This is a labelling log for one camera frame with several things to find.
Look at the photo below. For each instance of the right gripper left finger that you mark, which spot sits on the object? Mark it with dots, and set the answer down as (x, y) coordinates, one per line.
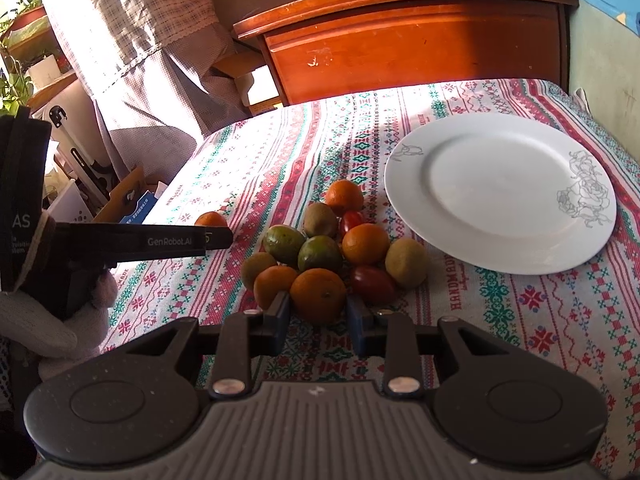
(243, 336)

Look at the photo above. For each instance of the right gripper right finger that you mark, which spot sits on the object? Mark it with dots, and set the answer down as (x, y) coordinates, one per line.
(391, 336)

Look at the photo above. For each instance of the dark red tomato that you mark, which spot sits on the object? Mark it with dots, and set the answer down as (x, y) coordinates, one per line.
(372, 285)

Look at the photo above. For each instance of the small orange front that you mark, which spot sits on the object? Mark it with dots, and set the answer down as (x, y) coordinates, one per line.
(270, 282)

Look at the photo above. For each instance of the small orange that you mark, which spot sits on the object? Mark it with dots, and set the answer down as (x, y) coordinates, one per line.
(343, 196)
(270, 282)
(365, 244)

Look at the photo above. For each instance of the yellow-brown kiwi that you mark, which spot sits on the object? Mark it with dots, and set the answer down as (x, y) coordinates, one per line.
(407, 262)

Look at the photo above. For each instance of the green lime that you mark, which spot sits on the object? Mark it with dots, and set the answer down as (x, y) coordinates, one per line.
(320, 252)
(283, 243)

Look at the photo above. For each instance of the large orange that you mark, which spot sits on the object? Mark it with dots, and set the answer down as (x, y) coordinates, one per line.
(211, 218)

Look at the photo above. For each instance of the red cherry tomato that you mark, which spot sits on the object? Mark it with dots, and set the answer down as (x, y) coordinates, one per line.
(350, 220)

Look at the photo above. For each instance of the white gloved hand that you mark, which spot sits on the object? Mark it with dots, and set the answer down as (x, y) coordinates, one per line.
(55, 319)

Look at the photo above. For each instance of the blue white carton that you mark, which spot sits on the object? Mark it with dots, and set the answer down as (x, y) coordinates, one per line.
(144, 206)

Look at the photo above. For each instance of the potted green plant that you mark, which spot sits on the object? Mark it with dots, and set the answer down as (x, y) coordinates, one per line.
(16, 86)

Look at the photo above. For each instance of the white ceramic plate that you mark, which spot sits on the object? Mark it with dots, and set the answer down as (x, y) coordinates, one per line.
(502, 192)

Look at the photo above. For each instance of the checked curtain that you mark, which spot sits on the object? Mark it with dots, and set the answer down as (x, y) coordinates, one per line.
(149, 68)

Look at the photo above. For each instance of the wooden cabinet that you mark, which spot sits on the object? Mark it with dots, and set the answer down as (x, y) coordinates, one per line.
(316, 49)

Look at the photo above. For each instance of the white appliance with black handle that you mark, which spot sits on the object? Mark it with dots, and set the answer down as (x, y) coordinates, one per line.
(73, 118)

